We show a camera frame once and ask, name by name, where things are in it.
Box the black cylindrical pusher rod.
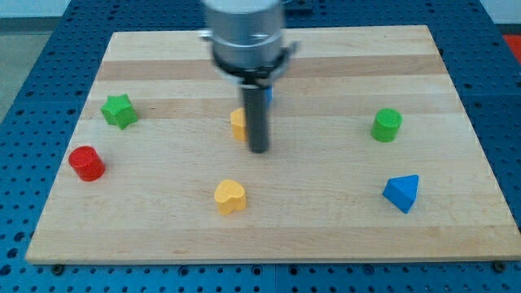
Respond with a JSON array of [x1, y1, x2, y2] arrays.
[[241, 88, 269, 153]]

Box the blue cube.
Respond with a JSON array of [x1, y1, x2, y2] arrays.
[[265, 86, 273, 107]]

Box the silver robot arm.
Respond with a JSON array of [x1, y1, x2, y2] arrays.
[[200, 0, 299, 153]]

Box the yellow hexagon block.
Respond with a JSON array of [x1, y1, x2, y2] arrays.
[[230, 107, 247, 142]]

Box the yellow heart block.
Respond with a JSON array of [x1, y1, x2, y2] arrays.
[[214, 179, 247, 215]]

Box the wooden board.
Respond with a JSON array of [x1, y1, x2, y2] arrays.
[[26, 25, 520, 265]]

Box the green cylinder block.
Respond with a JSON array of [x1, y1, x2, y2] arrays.
[[370, 108, 403, 142]]

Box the green star block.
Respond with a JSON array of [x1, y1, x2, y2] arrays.
[[100, 94, 138, 129]]

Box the blue triangular prism block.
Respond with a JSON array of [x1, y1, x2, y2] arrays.
[[383, 174, 419, 214]]

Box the red cylinder block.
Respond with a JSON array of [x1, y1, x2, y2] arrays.
[[68, 146, 105, 181]]

